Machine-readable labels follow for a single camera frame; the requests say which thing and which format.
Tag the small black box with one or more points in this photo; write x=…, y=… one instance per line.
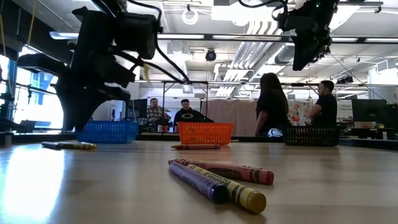
x=26, y=126

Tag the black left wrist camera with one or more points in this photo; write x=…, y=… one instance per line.
x=138, y=34

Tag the black metal workstation frame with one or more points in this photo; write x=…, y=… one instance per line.
x=196, y=82

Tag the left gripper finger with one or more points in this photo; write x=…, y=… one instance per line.
x=71, y=102
x=99, y=96

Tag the grey table post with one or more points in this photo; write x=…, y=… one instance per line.
x=7, y=140

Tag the black computer monitor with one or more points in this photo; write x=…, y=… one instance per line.
x=136, y=109

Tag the black stand equipment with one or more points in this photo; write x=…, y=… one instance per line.
x=6, y=105

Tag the black aluminium table frame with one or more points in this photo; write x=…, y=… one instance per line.
x=155, y=137

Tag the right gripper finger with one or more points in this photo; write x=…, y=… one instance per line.
x=311, y=56
x=298, y=59

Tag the large window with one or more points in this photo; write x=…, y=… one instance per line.
x=40, y=109

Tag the red crayon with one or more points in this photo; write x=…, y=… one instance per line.
x=196, y=147
x=236, y=172

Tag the floral cloth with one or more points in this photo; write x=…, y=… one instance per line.
x=298, y=112

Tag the white ceiling duct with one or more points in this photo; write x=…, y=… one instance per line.
x=178, y=53

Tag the black wide monitor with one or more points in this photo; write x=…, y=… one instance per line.
x=368, y=110

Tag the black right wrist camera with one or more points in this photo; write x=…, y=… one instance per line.
x=289, y=22

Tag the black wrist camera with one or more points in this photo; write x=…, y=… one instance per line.
x=289, y=22
x=138, y=34

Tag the beige curtain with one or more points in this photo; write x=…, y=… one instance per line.
x=233, y=115

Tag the black and white ball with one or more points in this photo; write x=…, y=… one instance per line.
x=275, y=132

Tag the white wall unit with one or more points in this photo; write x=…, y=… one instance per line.
x=382, y=84

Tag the black overhead light bar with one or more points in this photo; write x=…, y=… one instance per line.
x=208, y=36

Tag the black track spotlight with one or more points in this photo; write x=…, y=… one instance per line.
x=344, y=79

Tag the round black ceiling fixture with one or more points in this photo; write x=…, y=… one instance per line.
x=211, y=55

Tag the blue plastic basket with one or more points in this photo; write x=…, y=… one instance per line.
x=109, y=132

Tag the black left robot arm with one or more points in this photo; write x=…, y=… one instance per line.
x=109, y=4

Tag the purple crayon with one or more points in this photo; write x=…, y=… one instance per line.
x=199, y=182
x=51, y=145

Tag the orange plastic basket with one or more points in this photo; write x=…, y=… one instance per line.
x=205, y=133

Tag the person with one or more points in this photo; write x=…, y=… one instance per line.
x=325, y=107
x=154, y=112
x=272, y=105
x=188, y=113

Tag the white sign board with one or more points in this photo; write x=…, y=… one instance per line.
x=345, y=109

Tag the black plastic basket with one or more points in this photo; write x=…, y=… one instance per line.
x=311, y=136

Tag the yellow crayon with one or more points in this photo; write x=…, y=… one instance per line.
x=76, y=146
x=88, y=144
x=236, y=189

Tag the black tripod stand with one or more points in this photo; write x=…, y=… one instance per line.
x=29, y=93

